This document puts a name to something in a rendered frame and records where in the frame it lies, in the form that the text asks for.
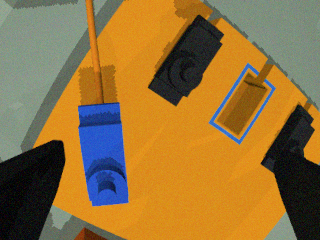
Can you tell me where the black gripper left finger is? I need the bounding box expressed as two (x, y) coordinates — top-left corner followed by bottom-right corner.
(0, 140), (65, 240)

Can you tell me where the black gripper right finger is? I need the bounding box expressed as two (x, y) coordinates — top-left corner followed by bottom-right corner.
(273, 151), (320, 240)

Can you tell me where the blue micro servo with orange cable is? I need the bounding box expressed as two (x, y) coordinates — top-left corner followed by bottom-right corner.
(77, 0), (129, 207)

